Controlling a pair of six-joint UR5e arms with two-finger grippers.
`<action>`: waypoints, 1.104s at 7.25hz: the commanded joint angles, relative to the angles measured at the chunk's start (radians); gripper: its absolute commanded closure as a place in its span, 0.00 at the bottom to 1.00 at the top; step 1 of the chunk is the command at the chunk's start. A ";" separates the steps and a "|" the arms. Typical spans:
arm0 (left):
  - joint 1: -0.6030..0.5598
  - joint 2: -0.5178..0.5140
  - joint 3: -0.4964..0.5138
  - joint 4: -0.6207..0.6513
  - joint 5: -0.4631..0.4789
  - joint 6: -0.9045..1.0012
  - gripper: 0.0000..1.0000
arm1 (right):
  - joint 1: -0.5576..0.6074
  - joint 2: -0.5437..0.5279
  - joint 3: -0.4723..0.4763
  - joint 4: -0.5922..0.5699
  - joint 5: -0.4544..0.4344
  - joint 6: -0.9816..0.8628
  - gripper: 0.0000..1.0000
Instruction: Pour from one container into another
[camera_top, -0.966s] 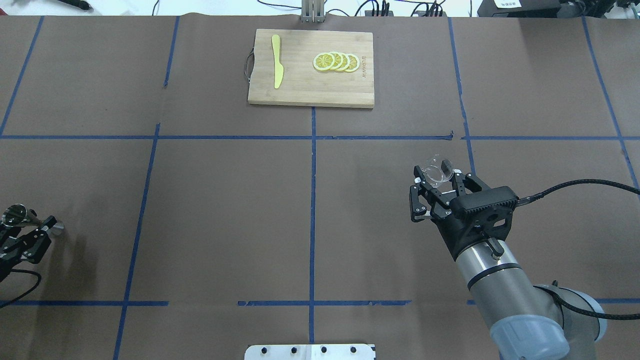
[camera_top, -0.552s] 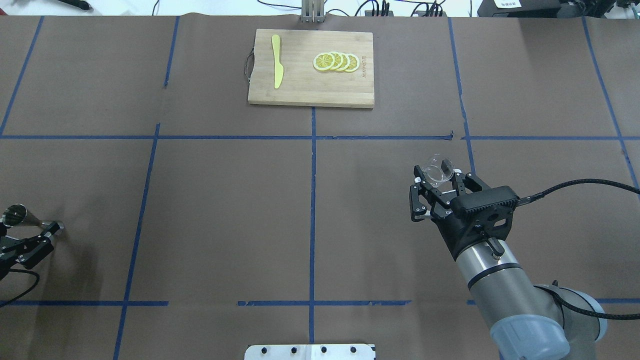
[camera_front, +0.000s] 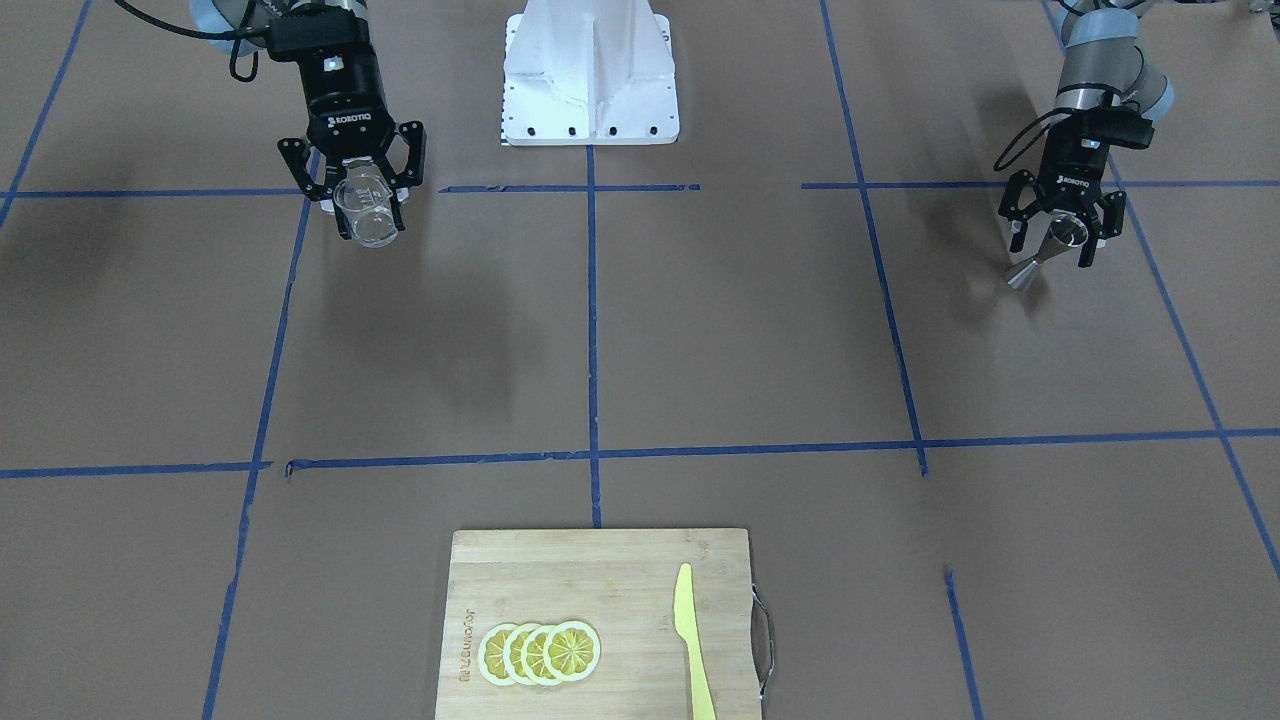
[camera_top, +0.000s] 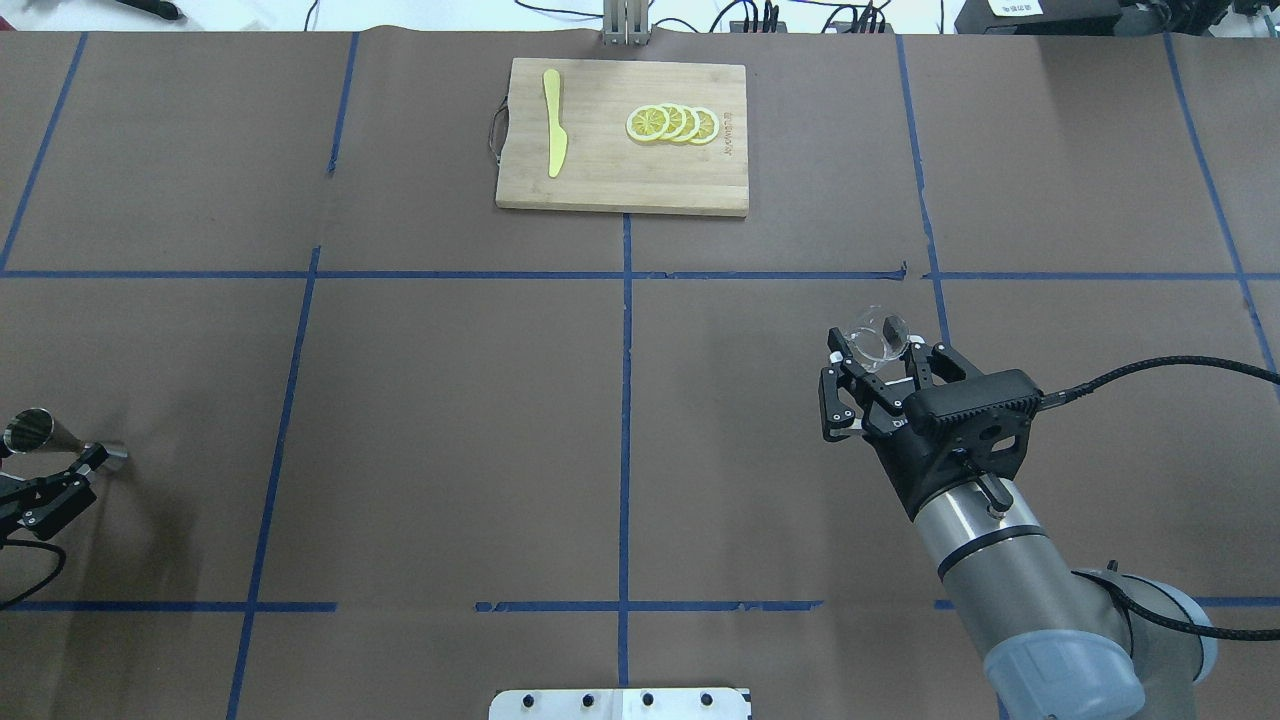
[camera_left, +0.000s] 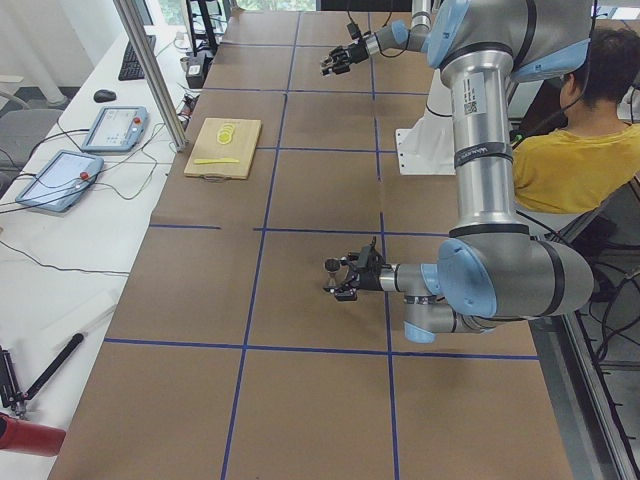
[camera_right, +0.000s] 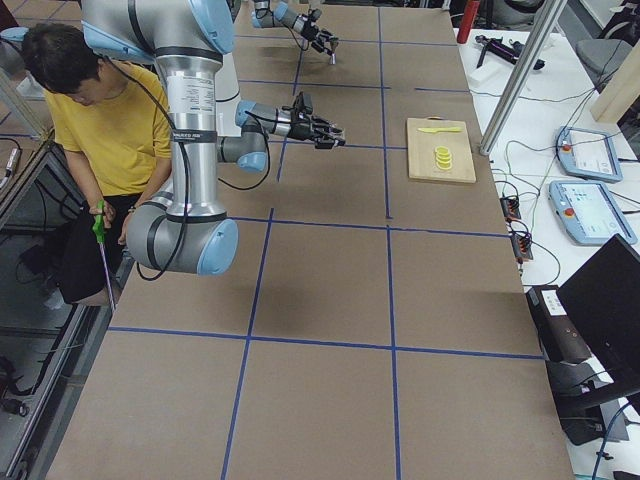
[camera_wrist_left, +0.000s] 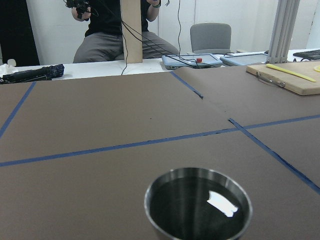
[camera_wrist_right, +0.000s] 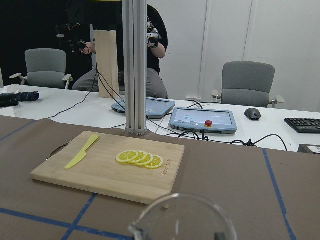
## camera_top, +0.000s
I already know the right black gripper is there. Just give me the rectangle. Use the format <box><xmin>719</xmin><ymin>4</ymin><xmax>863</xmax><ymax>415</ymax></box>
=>
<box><xmin>820</xmin><ymin>327</ymin><xmax>1042</xmax><ymax>520</ymax></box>

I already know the clear glass shaker cup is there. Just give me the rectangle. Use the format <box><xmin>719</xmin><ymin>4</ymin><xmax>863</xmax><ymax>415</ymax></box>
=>
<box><xmin>844</xmin><ymin>305</ymin><xmax>911</xmax><ymax>373</ymax></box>

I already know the steel measuring jigger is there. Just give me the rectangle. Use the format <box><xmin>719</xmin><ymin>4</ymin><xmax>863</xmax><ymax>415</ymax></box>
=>
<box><xmin>3</xmin><ymin>407</ymin><xmax>131</xmax><ymax>471</ymax></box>

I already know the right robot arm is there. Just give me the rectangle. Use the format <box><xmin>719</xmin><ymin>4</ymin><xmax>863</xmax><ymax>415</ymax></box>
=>
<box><xmin>819</xmin><ymin>316</ymin><xmax>1219</xmax><ymax>719</ymax></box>

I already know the lemon slice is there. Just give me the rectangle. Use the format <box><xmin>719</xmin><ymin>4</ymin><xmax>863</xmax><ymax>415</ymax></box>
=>
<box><xmin>687</xmin><ymin>108</ymin><xmax>721</xmax><ymax>146</ymax></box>
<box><xmin>660</xmin><ymin>102</ymin><xmax>689</xmax><ymax>141</ymax></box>
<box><xmin>625</xmin><ymin>104</ymin><xmax>669</xmax><ymax>143</ymax></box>
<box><xmin>673</xmin><ymin>106</ymin><xmax>701</xmax><ymax>143</ymax></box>

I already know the bamboo cutting board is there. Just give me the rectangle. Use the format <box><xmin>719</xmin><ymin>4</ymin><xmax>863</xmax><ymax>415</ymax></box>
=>
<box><xmin>495</xmin><ymin>56</ymin><xmax>750</xmax><ymax>218</ymax></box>

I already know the yellow plastic knife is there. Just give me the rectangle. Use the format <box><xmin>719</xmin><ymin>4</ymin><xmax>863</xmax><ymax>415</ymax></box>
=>
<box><xmin>541</xmin><ymin>68</ymin><xmax>570</xmax><ymax>179</ymax></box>

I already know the black rod tool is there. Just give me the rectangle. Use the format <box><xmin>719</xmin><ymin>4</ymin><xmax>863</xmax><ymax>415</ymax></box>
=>
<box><xmin>116</xmin><ymin>0</ymin><xmax>186</xmax><ymax>22</ymax></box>

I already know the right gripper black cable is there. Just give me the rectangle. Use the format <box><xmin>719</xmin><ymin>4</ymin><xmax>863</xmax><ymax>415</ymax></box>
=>
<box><xmin>1041</xmin><ymin>356</ymin><xmax>1280</xmax><ymax>406</ymax></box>

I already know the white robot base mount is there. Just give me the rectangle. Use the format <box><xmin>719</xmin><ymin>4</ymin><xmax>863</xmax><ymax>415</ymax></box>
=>
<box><xmin>486</xmin><ymin>687</ymin><xmax>754</xmax><ymax>719</ymax></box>

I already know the aluminium frame post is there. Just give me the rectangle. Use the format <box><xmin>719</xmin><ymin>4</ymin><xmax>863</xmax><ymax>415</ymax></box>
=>
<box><xmin>602</xmin><ymin>0</ymin><xmax>652</xmax><ymax>47</ymax></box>

